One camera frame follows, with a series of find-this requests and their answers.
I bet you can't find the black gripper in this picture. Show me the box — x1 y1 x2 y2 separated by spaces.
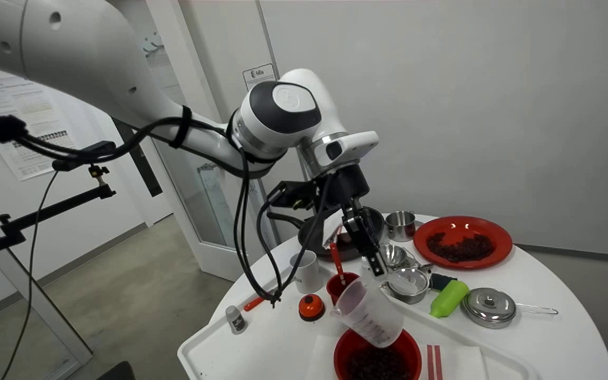
313 165 389 280

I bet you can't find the clear plastic measuring cup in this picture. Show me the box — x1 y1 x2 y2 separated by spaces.
333 274 406 350

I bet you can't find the steel measuring cup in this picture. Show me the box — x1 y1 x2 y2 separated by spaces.
387 265 433 307
379 242 414 271

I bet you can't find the small steel cup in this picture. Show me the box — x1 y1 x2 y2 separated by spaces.
384 210 417 244

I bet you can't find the red bowl with beans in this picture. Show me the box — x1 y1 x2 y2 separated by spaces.
332 327 425 380

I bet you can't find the red spoon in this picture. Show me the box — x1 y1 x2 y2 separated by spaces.
328 242 346 283

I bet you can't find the red plate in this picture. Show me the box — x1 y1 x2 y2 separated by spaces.
411 216 515 273

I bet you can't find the green plastic bottle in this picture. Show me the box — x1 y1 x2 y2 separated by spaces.
427 273 472 319

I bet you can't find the orange marker pen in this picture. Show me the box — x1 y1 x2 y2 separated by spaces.
241 293 268 316

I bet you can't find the white plastic tray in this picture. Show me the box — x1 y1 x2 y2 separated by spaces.
175 282 545 380

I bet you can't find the small grey object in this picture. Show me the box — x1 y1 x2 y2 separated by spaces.
224 305 252 337

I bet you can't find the glass door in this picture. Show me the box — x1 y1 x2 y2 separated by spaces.
109 0 281 283

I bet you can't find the black flat bar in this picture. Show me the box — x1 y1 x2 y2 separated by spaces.
109 119 165 199

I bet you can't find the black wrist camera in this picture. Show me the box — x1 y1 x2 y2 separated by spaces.
265 180 321 211

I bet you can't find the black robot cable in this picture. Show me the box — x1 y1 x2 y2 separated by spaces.
0 71 333 307

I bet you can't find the small wall sign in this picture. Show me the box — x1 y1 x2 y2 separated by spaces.
241 64 278 89

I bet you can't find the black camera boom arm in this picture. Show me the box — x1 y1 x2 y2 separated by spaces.
0 165 118 266

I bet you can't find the paper wall poster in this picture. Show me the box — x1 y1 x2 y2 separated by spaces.
0 65 73 183

